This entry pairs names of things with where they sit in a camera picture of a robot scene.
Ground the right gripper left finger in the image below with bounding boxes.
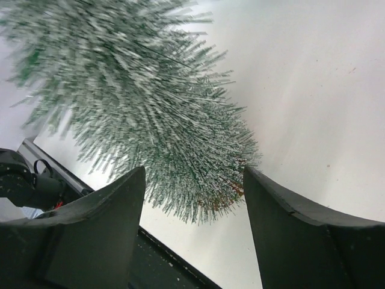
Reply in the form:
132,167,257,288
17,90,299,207
1,167,146,288

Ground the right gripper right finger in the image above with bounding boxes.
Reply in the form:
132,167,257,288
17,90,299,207
243,167,384,288

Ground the small frosted christmas tree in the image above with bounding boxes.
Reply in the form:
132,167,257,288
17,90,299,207
1,1,259,223

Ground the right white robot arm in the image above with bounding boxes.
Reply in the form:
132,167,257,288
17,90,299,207
1,149,384,288

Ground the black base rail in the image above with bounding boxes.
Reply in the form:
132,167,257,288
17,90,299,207
18,138,220,288

